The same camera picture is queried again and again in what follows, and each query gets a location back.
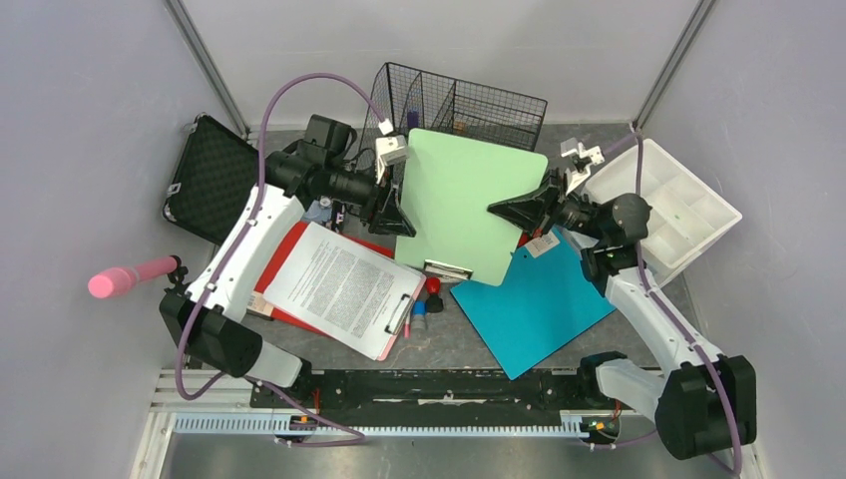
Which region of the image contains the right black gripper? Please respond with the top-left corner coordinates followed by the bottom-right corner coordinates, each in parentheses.
top-left (488, 168), bottom-right (608, 242)

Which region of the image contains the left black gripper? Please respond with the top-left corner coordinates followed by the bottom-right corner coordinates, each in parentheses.
top-left (325, 158), bottom-right (416, 238)

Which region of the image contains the light green clipboard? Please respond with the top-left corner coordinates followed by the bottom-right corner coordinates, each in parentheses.
top-left (394, 129), bottom-right (549, 286)

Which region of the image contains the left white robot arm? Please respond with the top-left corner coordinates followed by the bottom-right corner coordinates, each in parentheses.
top-left (160, 115), bottom-right (416, 407)

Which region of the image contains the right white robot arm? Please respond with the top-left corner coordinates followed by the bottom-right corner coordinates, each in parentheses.
top-left (487, 170), bottom-right (758, 460)

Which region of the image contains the white printed paper sheet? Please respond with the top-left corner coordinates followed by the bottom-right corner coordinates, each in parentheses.
top-left (263, 224), bottom-right (419, 360)

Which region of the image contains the pink clear clipboard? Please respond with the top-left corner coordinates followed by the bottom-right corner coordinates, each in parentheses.
top-left (372, 271), bottom-right (425, 361)

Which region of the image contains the teal blue clipboard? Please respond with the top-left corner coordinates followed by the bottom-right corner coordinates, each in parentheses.
top-left (451, 230), bottom-right (615, 379)

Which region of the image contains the red black stamp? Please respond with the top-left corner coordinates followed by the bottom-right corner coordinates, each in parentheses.
top-left (425, 276), bottom-right (444, 313)

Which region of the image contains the blue grey small cylinder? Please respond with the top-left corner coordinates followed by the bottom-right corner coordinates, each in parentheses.
top-left (409, 301), bottom-right (427, 331)

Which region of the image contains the purple small block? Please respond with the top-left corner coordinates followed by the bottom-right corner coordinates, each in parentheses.
top-left (406, 111), bottom-right (419, 129)

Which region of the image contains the pink pen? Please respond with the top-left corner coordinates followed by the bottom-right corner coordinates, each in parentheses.
top-left (403, 314), bottom-right (413, 339)

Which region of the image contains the white plastic drawer organizer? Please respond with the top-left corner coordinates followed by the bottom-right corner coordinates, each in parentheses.
top-left (583, 139), bottom-right (742, 286)

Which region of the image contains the black poker chip case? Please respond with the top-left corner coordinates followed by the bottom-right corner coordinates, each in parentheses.
top-left (162, 114), bottom-right (258, 245)

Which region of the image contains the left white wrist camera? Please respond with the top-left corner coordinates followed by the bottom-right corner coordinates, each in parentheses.
top-left (374, 135), bottom-right (408, 184)

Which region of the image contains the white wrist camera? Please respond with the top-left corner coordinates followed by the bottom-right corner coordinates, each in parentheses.
top-left (374, 135), bottom-right (408, 184)
top-left (560, 138), bottom-right (605, 196)

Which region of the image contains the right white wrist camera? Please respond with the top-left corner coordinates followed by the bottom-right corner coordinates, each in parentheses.
top-left (560, 138), bottom-right (605, 196)

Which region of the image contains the black wire mesh organizer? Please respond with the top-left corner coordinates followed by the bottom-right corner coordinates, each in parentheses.
top-left (370, 62), bottom-right (548, 151)

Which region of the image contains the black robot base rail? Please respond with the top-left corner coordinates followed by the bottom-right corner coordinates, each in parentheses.
top-left (285, 368), bottom-right (629, 428)

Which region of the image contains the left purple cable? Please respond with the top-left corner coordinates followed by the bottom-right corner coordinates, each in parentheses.
top-left (174, 72), bottom-right (391, 448)

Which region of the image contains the purple cable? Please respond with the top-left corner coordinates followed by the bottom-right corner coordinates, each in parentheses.
top-left (595, 129), bottom-right (745, 477)
top-left (174, 72), bottom-right (391, 448)

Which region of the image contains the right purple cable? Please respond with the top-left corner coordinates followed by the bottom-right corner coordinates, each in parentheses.
top-left (595, 129), bottom-right (745, 477)

